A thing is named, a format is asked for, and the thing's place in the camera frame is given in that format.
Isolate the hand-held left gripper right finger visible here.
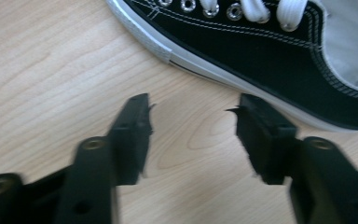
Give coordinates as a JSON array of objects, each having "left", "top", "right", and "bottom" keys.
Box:
[{"left": 227, "top": 92, "right": 358, "bottom": 224}]

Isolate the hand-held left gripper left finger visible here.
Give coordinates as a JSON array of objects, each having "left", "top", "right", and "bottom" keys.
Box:
[{"left": 54, "top": 92, "right": 154, "bottom": 224}]

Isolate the black canvas sneaker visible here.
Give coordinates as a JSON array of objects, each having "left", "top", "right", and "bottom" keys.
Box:
[{"left": 105, "top": 0, "right": 358, "bottom": 133}]

